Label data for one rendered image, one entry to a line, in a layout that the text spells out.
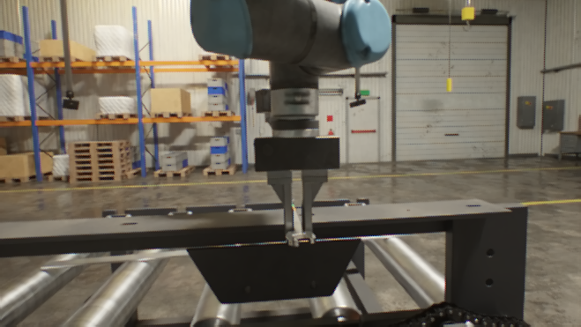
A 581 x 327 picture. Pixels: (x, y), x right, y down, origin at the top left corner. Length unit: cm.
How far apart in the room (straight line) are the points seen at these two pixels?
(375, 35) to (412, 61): 1054
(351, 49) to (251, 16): 12
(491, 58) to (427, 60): 232
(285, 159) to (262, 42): 20
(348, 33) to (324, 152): 18
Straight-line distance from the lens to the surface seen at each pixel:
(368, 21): 36
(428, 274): 97
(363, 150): 1011
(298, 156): 44
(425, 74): 1105
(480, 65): 1217
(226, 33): 28
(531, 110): 1311
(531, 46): 1361
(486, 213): 66
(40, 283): 121
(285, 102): 43
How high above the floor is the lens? 134
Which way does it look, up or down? 4 degrees down
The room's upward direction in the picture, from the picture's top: 1 degrees counter-clockwise
